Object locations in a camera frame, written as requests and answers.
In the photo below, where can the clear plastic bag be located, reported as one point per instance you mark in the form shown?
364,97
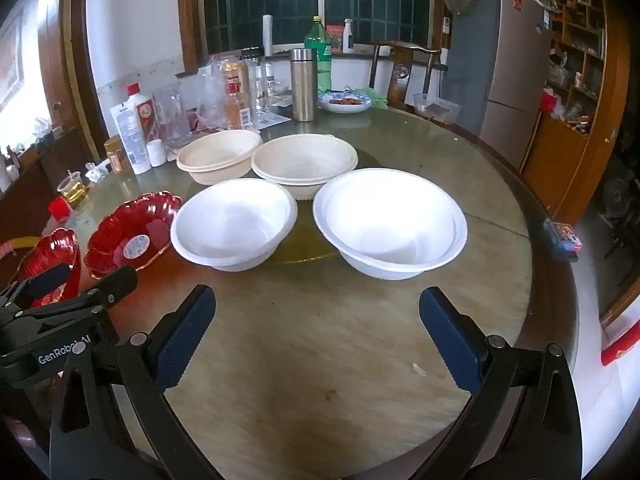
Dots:
211,90

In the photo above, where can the clear plastic food container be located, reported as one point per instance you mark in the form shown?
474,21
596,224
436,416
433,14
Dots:
437,107

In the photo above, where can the white plastic wrap roll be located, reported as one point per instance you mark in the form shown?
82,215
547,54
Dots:
268,35

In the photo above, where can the peanut butter jar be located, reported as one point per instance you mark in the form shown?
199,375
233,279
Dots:
115,157

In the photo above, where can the stainless steel thermos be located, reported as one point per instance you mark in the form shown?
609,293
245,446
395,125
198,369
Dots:
303,85

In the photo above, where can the clear glass pitcher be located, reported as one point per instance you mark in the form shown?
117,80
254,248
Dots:
172,115

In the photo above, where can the grey refrigerator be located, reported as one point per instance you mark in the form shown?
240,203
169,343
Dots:
505,60

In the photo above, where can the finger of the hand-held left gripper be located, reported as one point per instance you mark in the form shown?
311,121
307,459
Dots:
47,280
117,282

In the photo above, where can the small colourful card box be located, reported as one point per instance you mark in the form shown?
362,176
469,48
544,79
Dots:
562,235

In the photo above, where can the small red cup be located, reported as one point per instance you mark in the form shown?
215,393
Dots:
60,208

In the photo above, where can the red box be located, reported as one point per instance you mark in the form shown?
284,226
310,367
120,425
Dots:
622,347

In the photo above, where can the window with metal grille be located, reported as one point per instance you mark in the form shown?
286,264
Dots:
240,5

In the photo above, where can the white bottle with red cap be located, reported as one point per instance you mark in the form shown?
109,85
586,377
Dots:
142,110

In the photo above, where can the plastic cup of tea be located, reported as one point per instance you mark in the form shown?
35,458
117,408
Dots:
72,190

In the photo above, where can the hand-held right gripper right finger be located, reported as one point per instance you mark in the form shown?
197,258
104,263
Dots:
450,340

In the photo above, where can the red packet on windowsill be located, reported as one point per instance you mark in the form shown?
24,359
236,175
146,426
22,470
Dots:
335,39

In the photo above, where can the dark wooden sideboard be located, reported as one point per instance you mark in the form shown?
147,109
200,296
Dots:
30,195

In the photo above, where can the large red scalloped plate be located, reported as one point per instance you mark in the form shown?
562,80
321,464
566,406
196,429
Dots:
115,240

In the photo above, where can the blue and white plate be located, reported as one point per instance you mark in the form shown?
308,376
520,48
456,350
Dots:
345,107

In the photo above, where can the framed wall picture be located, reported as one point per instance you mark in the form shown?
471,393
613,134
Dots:
10,60

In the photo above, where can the green plastic bag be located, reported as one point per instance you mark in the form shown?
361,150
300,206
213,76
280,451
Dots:
375,97

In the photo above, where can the glass turntable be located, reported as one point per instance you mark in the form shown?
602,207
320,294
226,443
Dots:
430,160

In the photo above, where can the small white pill bottle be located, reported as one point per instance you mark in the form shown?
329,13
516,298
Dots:
156,154

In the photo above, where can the beige plastic bowl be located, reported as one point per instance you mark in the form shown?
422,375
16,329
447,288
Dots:
220,152
305,160

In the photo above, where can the brown food pieces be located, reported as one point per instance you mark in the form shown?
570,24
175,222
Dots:
346,101

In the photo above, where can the white lotion bottle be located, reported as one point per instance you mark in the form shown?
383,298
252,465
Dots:
131,140

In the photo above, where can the wooden chair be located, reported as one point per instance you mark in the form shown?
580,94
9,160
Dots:
405,75

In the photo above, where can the green plastic soda bottle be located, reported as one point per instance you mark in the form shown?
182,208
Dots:
320,47

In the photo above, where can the wooden shelf cabinet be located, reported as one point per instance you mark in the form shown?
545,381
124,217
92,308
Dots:
595,125

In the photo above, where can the white plastic bowl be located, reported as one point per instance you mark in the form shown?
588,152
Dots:
235,225
390,220

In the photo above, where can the white spray bottle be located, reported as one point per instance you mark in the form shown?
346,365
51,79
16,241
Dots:
348,37

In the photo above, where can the small red scalloped plate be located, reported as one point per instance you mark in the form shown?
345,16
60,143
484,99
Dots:
55,250

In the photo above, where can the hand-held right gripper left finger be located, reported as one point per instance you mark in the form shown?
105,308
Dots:
185,340

